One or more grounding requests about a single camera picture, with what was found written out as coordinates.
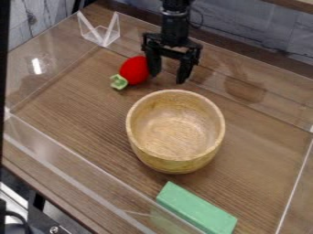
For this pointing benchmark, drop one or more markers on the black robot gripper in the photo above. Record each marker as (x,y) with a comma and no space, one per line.
(171,43)

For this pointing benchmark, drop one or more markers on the green rectangular block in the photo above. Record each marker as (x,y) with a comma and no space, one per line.
(198,212)

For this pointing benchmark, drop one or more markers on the black vertical foreground post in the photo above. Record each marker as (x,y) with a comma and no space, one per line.
(4,28)

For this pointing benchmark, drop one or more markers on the light wooden bowl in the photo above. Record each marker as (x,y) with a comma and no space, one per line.
(175,129)

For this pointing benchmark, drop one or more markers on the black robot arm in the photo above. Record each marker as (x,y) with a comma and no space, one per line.
(176,6)

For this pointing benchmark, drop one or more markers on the red plush strawberry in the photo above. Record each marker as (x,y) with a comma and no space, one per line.
(132,73)

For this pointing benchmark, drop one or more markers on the clear acrylic corner bracket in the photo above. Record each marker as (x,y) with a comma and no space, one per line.
(103,36)

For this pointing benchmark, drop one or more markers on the clear acrylic front wall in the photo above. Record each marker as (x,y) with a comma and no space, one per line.
(92,196)

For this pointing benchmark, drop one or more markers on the black table leg bracket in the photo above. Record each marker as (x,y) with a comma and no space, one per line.
(41,224)

